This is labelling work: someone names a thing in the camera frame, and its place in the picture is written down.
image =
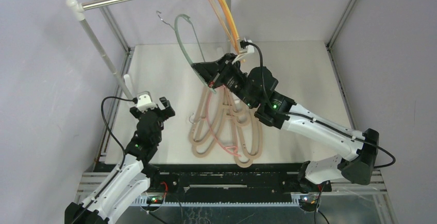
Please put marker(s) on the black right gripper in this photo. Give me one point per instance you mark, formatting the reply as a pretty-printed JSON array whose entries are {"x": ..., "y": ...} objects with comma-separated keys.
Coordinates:
[{"x": 222, "y": 73}]

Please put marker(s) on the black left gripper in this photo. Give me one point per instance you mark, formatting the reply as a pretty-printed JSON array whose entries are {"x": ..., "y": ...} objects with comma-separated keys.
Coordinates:
[{"x": 165, "y": 114}]

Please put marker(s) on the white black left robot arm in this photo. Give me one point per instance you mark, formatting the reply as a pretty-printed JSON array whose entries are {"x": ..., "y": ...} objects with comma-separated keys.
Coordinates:
[{"x": 134, "y": 174}]

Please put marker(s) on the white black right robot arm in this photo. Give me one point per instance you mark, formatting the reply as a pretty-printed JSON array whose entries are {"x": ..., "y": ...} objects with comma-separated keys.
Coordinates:
[{"x": 356, "y": 151}]

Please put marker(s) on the beige wooden hanger right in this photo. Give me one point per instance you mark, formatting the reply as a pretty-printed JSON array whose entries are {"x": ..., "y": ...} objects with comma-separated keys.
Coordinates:
[{"x": 240, "y": 117}]

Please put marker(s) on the beige wooden hanger outer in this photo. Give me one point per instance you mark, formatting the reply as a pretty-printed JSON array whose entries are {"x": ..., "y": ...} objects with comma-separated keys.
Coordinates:
[{"x": 201, "y": 144}]

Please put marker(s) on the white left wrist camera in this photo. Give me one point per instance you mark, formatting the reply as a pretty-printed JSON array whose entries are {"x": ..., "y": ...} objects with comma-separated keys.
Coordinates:
[{"x": 145, "y": 102}]

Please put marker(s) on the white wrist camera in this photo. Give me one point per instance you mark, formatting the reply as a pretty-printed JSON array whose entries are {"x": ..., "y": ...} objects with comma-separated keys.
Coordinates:
[
  {"x": 145, "y": 102},
  {"x": 244, "y": 50}
]

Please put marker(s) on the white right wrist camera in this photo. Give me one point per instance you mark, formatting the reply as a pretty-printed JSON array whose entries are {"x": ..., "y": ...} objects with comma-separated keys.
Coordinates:
[{"x": 244, "y": 50}]

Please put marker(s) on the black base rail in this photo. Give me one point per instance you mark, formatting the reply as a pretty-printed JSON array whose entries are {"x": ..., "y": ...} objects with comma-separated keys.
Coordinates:
[{"x": 232, "y": 168}]

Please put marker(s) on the left rack post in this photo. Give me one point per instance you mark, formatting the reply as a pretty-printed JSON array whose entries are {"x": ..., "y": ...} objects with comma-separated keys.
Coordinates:
[{"x": 78, "y": 12}]

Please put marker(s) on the aluminium frame rail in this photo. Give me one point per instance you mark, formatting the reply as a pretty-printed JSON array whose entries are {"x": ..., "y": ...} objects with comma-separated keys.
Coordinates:
[{"x": 255, "y": 188}]

